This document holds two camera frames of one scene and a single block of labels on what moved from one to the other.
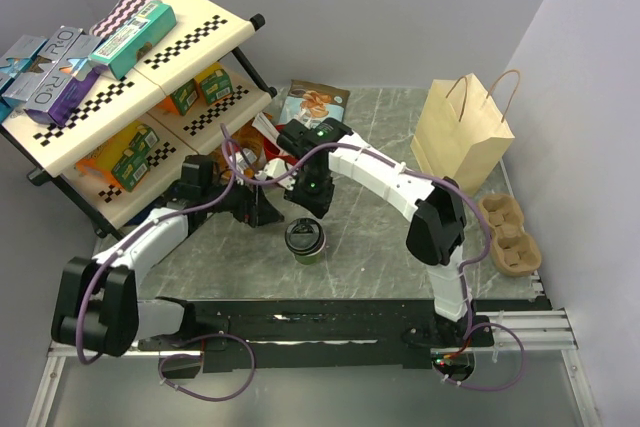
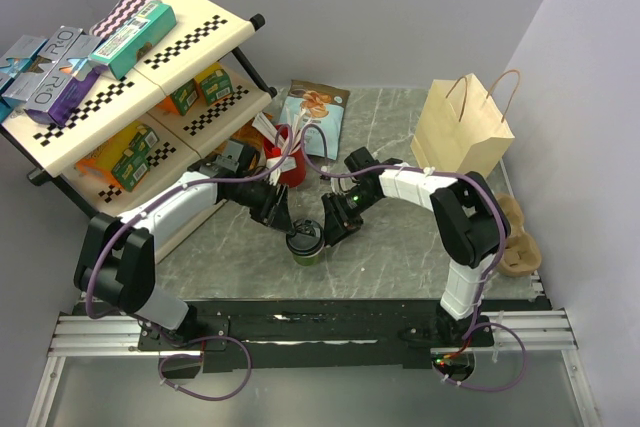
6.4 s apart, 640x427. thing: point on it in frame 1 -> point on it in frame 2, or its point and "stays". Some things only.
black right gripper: [318, 206] -> [334, 231]
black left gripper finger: [267, 211] -> [281, 217]
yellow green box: [213, 84] stays
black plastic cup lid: [305, 236] stays
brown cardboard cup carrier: [515, 252] stays
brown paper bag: [460, 132] stays
